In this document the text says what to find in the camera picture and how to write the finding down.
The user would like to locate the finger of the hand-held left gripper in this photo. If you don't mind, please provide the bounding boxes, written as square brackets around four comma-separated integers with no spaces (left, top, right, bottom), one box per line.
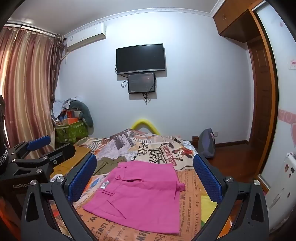
[9,136,52,161]
[9,144,77,174]

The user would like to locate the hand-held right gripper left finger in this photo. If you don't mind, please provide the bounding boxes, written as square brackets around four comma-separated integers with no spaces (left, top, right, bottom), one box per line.
[20,153,97,241]

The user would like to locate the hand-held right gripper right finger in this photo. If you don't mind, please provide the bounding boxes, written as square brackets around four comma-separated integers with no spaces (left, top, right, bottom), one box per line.
[192,153,270,241]

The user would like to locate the pink pants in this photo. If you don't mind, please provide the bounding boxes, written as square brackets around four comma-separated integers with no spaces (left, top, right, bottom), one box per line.
[83,161,186,234]

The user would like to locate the olive green pants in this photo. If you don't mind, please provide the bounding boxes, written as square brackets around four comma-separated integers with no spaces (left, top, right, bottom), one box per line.
[92,156,127,176]

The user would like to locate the wooden headboard panel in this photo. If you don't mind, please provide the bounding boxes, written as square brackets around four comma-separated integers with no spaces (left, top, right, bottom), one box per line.
[50,145,92,181]

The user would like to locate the green patterned bag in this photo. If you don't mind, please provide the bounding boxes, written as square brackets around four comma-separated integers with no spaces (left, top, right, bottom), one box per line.
[55,119,90,144]

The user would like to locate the newspaper print blanket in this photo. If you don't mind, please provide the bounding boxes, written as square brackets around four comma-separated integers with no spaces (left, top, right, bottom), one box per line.
[50,128,234,241]

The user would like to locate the yellow cloth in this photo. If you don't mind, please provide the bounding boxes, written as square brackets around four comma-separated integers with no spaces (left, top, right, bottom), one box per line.
[201,194,219,223]

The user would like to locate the grey backpack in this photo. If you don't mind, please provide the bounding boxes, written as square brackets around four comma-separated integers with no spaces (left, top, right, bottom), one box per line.
[198,128,216,159]

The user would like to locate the orange box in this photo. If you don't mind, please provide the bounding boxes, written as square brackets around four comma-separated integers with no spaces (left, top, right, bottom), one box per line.
[63,111,82,124]

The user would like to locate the pile of light clothes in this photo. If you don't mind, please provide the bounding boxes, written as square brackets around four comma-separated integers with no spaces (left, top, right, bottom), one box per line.
[52,96,80,118]

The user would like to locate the grey plush cushion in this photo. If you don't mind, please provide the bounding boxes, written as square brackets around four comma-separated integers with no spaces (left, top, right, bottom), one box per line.
[69,100,94,128]

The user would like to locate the striped brown curtain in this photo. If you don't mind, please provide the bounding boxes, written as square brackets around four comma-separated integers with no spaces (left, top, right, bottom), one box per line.
[0,24,65,160]

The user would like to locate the yellow foam tube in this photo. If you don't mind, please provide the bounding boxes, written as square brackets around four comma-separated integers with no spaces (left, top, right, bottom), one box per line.
[131,118,160,135]

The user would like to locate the wooden wardrobe door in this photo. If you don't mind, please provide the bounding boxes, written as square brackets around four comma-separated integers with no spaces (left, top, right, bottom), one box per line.
[251,0,296,200]

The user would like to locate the small black monitor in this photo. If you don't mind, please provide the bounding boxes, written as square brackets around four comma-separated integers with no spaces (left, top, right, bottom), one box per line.
[128,72,156,94]

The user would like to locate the white air conditioner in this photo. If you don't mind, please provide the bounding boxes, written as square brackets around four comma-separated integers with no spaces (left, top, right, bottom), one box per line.
[65,23,107,52]

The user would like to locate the wooden overhead cabinet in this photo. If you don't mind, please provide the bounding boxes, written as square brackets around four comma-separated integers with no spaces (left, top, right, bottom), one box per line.
[213,0,258,42]

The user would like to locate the black wall television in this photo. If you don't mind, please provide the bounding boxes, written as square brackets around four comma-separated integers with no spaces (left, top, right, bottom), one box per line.
[116,43,166,75]

